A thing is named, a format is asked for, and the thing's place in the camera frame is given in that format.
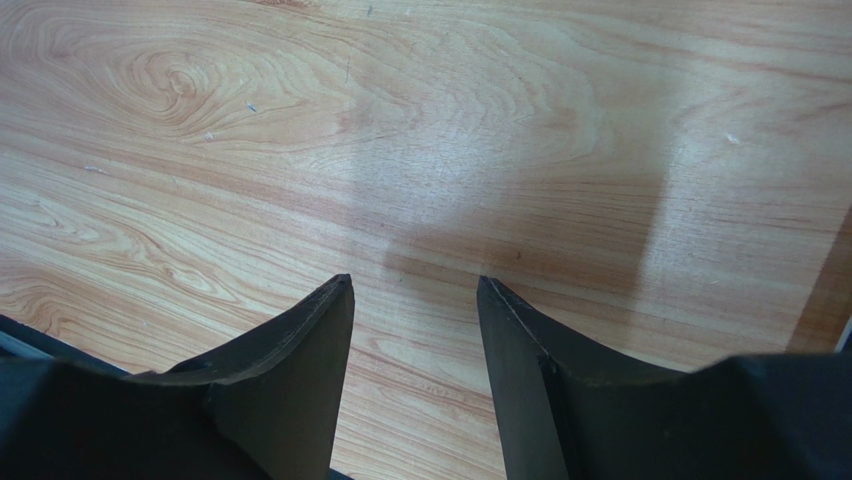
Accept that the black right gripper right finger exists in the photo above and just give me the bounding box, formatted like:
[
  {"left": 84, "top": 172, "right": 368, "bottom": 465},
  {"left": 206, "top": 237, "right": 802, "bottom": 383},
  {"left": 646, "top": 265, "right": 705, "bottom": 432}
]
[{"left": 477, "top": 277, "right": 851, "bottom": 479}]

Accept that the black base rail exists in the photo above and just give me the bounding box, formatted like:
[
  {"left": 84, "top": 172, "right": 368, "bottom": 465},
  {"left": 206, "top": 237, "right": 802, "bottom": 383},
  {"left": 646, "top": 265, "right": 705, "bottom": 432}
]
[{"left": 1, "top": 315, "right": 129, "bottom": 376}]

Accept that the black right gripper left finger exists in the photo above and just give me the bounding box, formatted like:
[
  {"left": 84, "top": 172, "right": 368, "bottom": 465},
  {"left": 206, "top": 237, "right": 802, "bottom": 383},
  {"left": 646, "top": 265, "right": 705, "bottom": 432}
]
[{"left": 1, "top": 274, "right": 355, "bottom": 479}]

